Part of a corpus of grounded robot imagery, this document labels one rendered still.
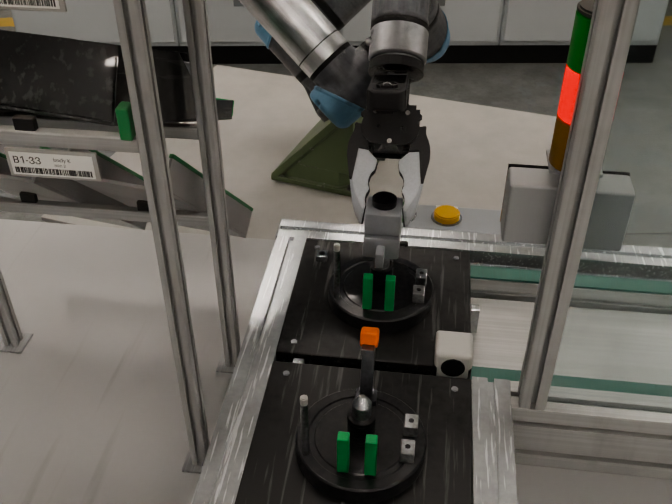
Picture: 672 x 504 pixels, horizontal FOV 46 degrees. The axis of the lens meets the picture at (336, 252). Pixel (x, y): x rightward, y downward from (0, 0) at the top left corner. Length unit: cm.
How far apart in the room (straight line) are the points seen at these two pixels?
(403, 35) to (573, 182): 35
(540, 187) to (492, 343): 34
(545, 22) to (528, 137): 249
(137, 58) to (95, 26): 351
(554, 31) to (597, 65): 348
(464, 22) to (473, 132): 241
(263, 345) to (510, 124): 92
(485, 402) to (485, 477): 11
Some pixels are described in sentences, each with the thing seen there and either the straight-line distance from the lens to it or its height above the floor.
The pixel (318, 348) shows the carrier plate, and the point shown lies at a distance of 99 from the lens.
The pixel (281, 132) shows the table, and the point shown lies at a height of 86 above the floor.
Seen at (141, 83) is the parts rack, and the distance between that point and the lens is 70.
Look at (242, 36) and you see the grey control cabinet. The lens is 408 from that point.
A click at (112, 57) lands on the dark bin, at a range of 78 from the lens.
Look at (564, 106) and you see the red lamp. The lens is 77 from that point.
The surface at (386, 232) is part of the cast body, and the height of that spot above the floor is 110.
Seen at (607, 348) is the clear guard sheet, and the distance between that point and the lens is 92.
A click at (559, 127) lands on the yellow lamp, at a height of 130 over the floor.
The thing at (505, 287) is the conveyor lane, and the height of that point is 93.
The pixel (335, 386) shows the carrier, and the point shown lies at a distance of 94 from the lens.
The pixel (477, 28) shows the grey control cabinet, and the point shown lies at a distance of 411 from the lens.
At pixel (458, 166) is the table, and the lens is 158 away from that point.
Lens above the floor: 165
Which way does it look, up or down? 37 degrees down
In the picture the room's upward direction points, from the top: straight up
